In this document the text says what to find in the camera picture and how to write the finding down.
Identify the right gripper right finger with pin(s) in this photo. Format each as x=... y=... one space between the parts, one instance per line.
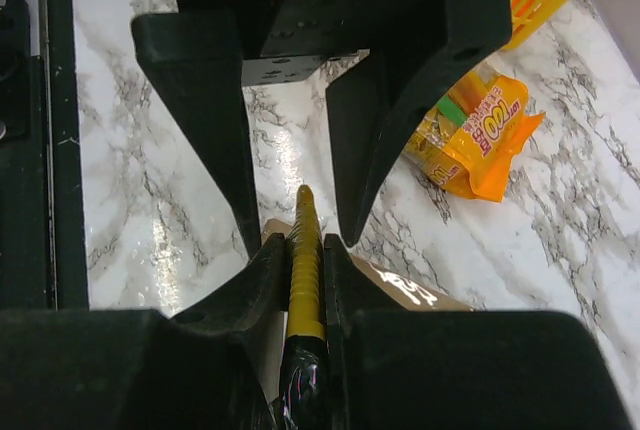
x=485 y=370

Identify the brown cardboard express box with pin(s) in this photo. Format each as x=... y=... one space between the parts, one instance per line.
x=390 y=285

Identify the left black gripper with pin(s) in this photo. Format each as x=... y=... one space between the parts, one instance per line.
x=418 y=49

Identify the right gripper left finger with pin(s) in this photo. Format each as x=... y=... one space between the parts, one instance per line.
x=138 y=369

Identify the orange mango candy bag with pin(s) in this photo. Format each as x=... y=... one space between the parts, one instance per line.
x=466 y=142

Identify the yellow utility knife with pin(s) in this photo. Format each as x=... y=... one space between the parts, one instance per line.
x=303 y=383

